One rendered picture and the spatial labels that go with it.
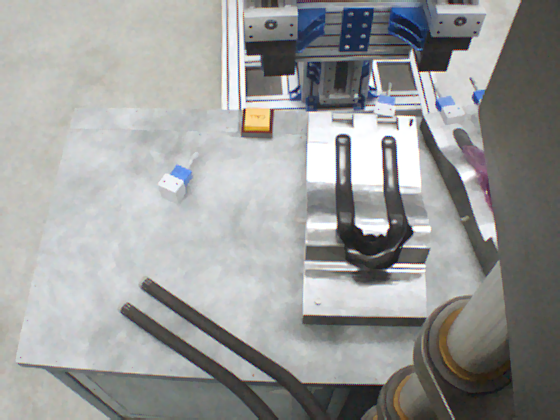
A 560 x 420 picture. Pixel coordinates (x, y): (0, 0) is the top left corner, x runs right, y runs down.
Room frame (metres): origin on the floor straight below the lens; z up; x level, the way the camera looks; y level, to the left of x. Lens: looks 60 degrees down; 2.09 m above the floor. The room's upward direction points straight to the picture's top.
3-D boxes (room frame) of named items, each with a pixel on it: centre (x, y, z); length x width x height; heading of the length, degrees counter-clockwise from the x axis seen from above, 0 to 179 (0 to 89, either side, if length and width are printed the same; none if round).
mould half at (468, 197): (0.75, -0.55, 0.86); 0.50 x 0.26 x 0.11; 15
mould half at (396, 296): (0.68, -0.19, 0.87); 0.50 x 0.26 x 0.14; 178
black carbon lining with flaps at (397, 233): (0.70, -0.20, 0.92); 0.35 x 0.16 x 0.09; 178
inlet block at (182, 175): (0.80, 0.23, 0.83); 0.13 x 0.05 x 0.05; 152
